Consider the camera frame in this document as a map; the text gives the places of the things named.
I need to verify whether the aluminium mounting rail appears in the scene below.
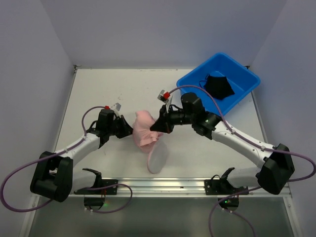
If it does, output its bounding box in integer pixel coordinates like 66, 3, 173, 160
33, 177, 292, 198

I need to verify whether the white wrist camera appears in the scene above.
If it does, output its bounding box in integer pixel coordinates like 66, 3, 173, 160
110, 103, 121, 117
158, 90, 173, 112

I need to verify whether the pink bra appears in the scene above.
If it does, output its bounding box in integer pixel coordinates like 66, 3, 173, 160
132, 110, 162, 154

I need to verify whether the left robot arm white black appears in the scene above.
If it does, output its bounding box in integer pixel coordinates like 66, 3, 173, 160
30, 109, 133, 202

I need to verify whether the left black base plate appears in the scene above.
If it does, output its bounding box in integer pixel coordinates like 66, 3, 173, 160
74, 179, 119, 196

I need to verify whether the black bra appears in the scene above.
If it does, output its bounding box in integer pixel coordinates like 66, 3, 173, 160
199, 74, 235, 100

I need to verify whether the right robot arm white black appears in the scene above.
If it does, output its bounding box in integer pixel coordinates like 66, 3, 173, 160
150, 91, 295, 195

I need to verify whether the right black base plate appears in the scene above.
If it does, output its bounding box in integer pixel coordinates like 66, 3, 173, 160
204, 174, 225, 196

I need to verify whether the white mesh laundry bag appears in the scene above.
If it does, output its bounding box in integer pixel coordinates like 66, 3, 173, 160
147, 140, 169, 174

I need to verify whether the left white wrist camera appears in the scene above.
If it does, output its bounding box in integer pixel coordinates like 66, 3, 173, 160
110, 103, 121, 117

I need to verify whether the blue plastic tub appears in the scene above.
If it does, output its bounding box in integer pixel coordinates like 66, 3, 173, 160
176, 53, 260, 115

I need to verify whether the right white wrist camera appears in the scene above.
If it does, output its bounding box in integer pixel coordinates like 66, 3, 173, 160
158, 90, 173, 112

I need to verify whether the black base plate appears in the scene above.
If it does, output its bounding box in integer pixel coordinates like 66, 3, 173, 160
74, 179, 119, 196
204, 174, 225, 196

